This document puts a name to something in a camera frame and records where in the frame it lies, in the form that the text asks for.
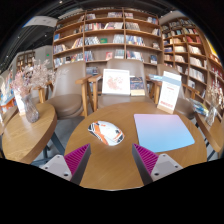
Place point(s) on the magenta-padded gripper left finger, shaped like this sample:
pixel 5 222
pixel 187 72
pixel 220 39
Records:
pixel 58 165

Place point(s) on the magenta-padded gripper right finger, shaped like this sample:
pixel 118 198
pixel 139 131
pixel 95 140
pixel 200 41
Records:
pixel 165 165

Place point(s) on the white orange patterned computer mouse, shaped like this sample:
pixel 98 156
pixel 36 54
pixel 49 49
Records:
pixel 106 132

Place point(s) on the light blue purple mouse pad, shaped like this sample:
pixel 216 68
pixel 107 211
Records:
pixel 161 131

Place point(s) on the round wooden side table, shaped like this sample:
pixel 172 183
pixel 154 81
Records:
pixel 211 133
pixel 26 135

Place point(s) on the glass vase with pink flowers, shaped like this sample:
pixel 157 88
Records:
pixel 30 111

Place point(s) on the beige armchair with wooden arms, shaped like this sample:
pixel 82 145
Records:
pixel 66 96
pixel 186 108
pixel 123 100

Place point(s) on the colourful stack of books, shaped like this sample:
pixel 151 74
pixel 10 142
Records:
pixel 200 107

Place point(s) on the white sign on wooden base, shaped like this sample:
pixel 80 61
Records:
pixel 169 92

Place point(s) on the small white table card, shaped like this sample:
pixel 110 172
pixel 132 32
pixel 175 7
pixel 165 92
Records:
pixel 19 101

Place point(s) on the dark cover book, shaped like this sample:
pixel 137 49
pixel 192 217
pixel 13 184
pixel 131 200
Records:
pixel 137 86

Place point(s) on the flat stack of books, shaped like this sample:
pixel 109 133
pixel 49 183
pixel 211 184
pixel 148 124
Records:
pixel 155 77

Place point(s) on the colourful book display table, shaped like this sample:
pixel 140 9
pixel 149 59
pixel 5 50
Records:
pixel 6 90

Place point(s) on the white framed floral picture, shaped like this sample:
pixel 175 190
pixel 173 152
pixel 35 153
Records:
pixel 116 81

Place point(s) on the distant wooden book shelf unit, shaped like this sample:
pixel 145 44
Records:
pixel 26 60

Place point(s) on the curved wooden book shelf unit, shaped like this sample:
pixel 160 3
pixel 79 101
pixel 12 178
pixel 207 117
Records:
pixel 190 50

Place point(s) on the large wooden book shelf unit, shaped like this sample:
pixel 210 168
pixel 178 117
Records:
pixel 110 36

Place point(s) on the white ceiling air unit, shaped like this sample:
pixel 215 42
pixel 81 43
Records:
pixel 70 13
pixel 40 20

